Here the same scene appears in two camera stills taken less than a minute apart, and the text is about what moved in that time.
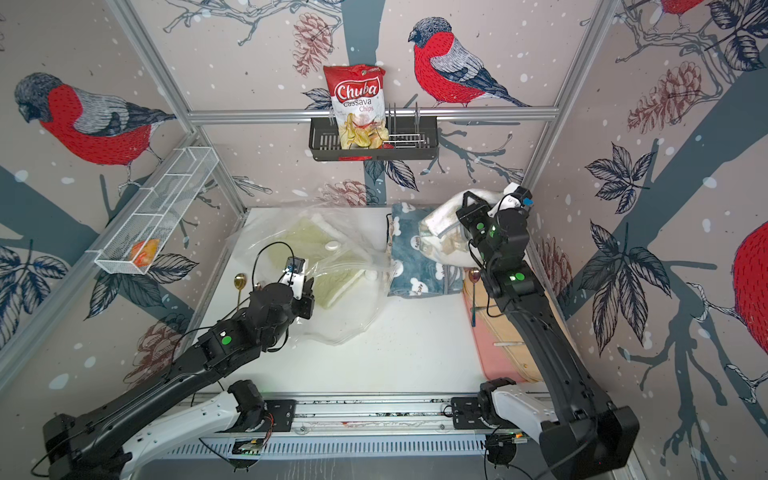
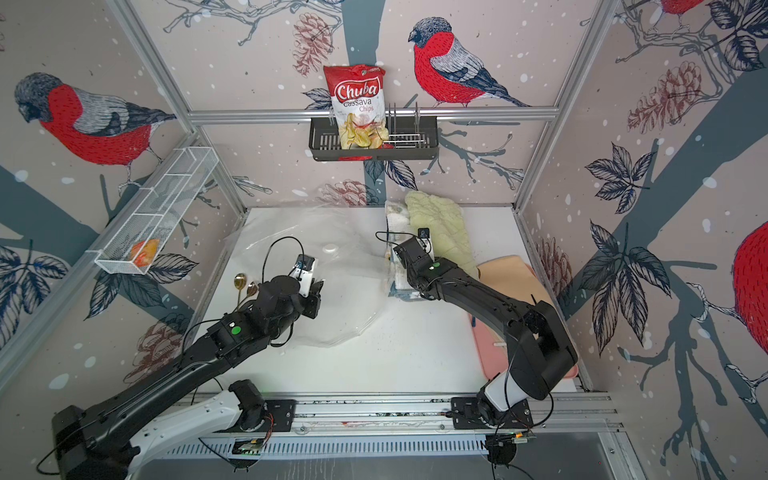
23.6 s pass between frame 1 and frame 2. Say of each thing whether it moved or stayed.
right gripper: moved
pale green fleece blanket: moved
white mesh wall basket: stayed
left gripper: stayed
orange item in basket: stayed
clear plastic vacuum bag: stayed
